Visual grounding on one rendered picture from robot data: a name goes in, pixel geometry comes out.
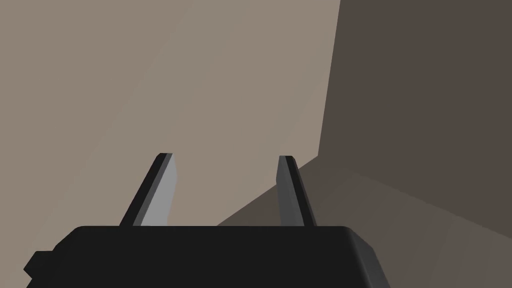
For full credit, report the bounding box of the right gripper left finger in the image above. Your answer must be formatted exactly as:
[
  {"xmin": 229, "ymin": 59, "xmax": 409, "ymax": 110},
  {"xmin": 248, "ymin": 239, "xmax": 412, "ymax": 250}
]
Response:
[{"xmin": 119, "ymin": 152, "xmax": 178, "ymax": 227}]

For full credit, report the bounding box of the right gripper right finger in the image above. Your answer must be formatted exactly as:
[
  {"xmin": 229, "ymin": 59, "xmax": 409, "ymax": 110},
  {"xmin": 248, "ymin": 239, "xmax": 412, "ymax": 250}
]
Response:
[{"xmin": 276, "ymin": 155, "xmax": 318, "ymax": 227}]

